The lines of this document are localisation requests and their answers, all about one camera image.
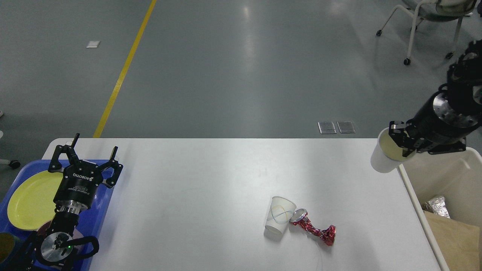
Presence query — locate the silver floor socket plate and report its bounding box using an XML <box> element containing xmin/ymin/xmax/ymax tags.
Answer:
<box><xmin>318</xmin><ymin>121</ymin><xmax>337</xmax><ymax>134</ymax></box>

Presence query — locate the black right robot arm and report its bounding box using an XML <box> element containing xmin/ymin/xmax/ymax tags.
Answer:
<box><xmin>388</xmin><ymin>40</ymin><xmax>482</xmax><ymax>158</ymax></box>

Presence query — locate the white floor marker tile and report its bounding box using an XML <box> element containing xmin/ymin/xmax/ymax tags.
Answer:
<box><xmin>86</xmin><ymin>41</ymin><xmax>101</xmax><ymax>49</ymax></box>

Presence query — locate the teal mug yellow inside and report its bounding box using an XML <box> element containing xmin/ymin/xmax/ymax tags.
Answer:
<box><xmin>0</xmin><ymin>233</ymin><xmax>23</xmax><ymax>270</ymax></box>

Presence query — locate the black caster wheel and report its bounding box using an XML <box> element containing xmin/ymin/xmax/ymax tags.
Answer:
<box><xmin>0</xmin><ymin>159</ymin><xmax>21</xmax><ymax>169</ymax></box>

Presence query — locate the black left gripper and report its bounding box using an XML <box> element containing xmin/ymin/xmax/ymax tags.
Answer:
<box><xmin>47</xmin><ymin>133</ymin><xmax>124</xmax><ymax>216</ymax></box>

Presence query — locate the white patterned paper cup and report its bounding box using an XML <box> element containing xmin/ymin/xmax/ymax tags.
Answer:
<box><xmin>265</xmin><ymin>196</ymin><xmax>297</xmax><ymax>235</ymax></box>

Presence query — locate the white wheeled chair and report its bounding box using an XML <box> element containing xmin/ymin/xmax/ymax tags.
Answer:
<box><xmin>376</xmin><ymin>0</ymin><xmax>477</xmax><ymax>66</ymax></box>

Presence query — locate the yellow plastic plate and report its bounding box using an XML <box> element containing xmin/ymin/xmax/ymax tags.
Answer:
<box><xmin>7</xmin><ymin>171</ymin><xmax>63</xmax><ymax>230</ymax></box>

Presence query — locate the red foil wrapper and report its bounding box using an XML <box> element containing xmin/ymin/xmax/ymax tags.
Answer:
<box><xmin>291</xmin><ymin>216</ymin><xmax>336</xmax><ymax>247</ymax></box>

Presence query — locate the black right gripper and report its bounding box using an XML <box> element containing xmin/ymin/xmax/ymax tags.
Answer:
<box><xmin>389</xmin><ymin>91</ymin><xmax>481</xmax><ymax>158</ymax></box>

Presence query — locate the foil piece in bin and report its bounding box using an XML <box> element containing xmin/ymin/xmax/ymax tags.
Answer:
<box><xmin>421</xmin><ymin>195</ymin><xmax>451</xmax><ymax>219</ymax></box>

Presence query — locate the blue plastic tray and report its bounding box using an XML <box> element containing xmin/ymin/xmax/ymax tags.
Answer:
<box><xmin>0</xmin><ymin>160</ymin><xmax>118</xmax><ymax>271</ymax></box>

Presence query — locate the beige plastic bin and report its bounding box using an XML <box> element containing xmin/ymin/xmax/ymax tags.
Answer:
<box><xmin>397</xmin><ymin>147</ymin><xmax>482</xmax><ymax>271</ymax></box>

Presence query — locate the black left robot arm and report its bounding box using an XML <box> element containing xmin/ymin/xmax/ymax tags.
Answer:
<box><xmin>2</xmin><ymin>134</ymin><xmax>124</xmax><ymax>271</ymax></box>

